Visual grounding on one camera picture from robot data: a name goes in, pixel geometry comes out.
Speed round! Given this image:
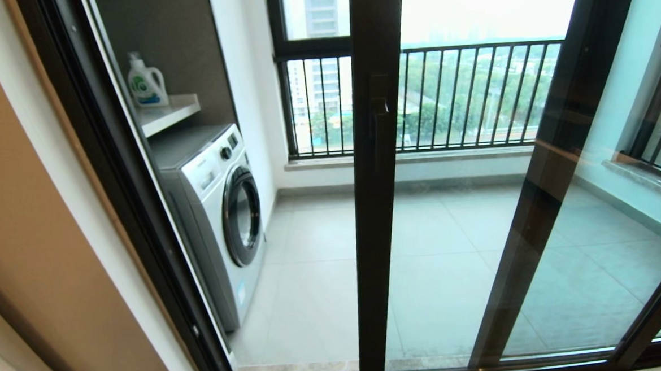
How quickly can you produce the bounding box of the dark window frame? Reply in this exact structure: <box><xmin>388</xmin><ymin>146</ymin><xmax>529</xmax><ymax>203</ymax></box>
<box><xmin>267</xmin><ymin>0</ymin><xmax>359</xmax><ymax>159</ymax></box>

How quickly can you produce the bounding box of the short grey stone sill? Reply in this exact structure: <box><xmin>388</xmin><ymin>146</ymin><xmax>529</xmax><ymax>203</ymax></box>
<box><xmin>601</xmin><ymin>156</ymin><xmax>661</xmax><ymax>214</ymax></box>

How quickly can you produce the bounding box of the brown framed sliding glass door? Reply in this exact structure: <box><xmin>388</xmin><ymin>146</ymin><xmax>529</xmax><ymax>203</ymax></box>
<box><xmin>341</xmin><ymin>0</ymin><xmax>661</xmax><ymax>371</ymax></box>

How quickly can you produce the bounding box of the white detergent bottle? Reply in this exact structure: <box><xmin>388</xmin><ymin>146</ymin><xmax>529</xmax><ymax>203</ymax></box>
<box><xmin>125</xmin><ymin>50</ymin><xmax>169</xmax><ymax>109</ymax></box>

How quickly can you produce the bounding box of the dark framed sliding glass door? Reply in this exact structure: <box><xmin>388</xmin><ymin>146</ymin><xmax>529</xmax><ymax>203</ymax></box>
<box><xmin>15</xmin><ymin>0</ymin><xmax>661</xmax><ymax>371</ymax></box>

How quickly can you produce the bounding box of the white wall shelf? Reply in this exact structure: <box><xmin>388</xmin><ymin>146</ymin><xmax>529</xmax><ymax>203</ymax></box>
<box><xmin>136</xmin><ymin>93</ymin><xmax>203</xmax><ymax>138</ymax></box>

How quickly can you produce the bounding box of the long grey stone sill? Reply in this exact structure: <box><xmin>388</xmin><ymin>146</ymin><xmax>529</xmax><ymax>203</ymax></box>
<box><xmin>283</xmin><ymin>146</ymin><xmax>533</xmax><ymax>172</ymax></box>

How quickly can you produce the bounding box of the white front-load washing machine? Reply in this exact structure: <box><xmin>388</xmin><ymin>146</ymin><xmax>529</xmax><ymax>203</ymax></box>
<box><xmin>149</xmin><ymin>121</ymin><xmax>271</xmax><ymax>337</ymax></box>

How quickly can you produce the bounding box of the brown framed fixed glass door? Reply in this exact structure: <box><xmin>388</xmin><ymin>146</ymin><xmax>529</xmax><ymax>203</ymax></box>
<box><xmin>450</xmin><ymin>0</ymin><xmax>661</xmax><ymax>371</ymax></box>

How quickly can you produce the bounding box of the long black balcony railing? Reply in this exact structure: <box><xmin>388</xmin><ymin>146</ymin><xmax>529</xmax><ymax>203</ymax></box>
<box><xmin>276</xmin><ymin>39</ymin><xmax>569</xmax><ymax>159</ymax></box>

